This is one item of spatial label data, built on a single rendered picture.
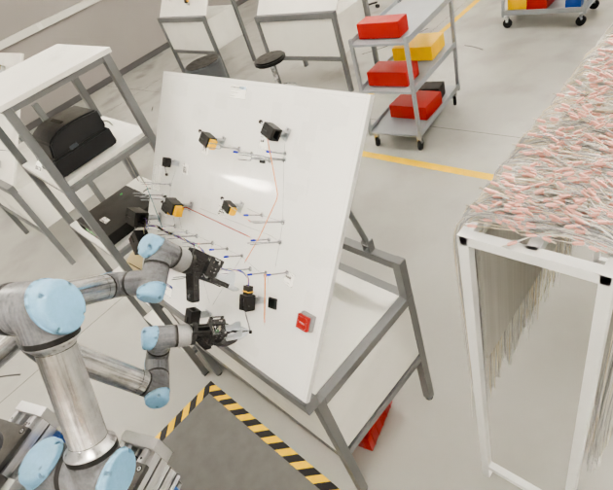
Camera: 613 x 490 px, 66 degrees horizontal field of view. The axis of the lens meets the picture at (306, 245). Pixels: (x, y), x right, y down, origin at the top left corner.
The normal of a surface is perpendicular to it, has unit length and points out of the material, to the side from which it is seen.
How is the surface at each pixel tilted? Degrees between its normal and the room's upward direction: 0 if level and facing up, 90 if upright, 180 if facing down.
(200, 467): 0
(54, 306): 83
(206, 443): 0
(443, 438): 0
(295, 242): 52
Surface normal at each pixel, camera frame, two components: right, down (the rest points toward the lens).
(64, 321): 0.91, -0.22
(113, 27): 0.73, 0.27
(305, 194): -0.69, 0.04
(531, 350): -0.28, -0.72
